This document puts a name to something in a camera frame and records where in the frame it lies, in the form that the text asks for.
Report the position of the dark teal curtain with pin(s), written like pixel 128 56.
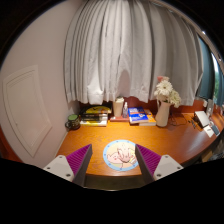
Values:
pixel 207 73

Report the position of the yellow-cover book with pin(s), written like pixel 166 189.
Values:
pixel 96 110

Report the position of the orange and white book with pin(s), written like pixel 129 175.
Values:
pixel 150 121

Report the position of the white pleated curtain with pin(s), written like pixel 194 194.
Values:
pixel 133 46

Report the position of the round cartoon-print mouse pad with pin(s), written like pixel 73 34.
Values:
pixel 111 160

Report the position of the reddish-brown flat tray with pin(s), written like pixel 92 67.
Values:
pixel 118 119

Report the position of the white paper sheet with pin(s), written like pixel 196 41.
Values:
pixel 209 131

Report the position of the blue book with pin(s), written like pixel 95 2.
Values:
pixel 137 115

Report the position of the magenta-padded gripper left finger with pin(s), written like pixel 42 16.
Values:
pixel 60 166

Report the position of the dark book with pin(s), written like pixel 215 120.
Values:
pixel 94 115
pixel 94 119

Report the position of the beige tumbler with lid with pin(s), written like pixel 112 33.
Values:
pixel 118 107

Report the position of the clear pump bottle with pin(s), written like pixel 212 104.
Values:
pixel 125 111

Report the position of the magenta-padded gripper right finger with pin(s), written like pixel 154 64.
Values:
pixel 166 165

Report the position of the white laptop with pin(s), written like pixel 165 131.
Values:
pixel 202 118

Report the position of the white ceramic jug vase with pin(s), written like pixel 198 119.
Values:
pixel 162 115

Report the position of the dark mug with green inside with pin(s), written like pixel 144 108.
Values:
pixel 73 122

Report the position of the pink computer mouse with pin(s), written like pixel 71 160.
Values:
pixel 125 151

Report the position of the white flower bouquet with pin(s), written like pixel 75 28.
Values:
pixel 165 90

